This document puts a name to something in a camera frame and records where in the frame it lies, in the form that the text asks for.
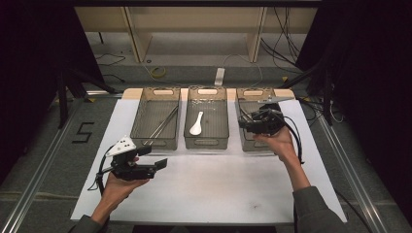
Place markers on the black metal stand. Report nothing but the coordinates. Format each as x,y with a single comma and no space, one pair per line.
327,97
62,97

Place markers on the person's left hand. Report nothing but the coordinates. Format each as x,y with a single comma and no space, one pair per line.
118,191

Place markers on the white power strip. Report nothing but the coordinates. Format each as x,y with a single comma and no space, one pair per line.
219,76

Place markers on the white ceramic spoon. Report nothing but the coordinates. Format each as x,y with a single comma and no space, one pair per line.
195,129

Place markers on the person's right hand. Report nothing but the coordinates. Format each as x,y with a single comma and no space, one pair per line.
281,144

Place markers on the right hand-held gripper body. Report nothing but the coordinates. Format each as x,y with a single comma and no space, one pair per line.
265,122

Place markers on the metal floor rail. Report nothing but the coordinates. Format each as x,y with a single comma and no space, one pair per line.
350,174
42,168

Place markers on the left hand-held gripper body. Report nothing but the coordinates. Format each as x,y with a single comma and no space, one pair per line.
129,168

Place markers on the grey translucent plastic bin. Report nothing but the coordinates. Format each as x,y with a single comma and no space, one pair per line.
247,144
145,119
213,126

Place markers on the black curtain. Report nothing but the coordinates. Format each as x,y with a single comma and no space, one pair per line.
32,64
372,81

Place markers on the beige wooden shelf unit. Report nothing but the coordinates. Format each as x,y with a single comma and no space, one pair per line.
194,19

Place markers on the metal chopstick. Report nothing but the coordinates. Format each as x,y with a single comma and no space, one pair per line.
165,126
161,124

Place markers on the white table cover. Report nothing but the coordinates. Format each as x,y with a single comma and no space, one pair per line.
210,194

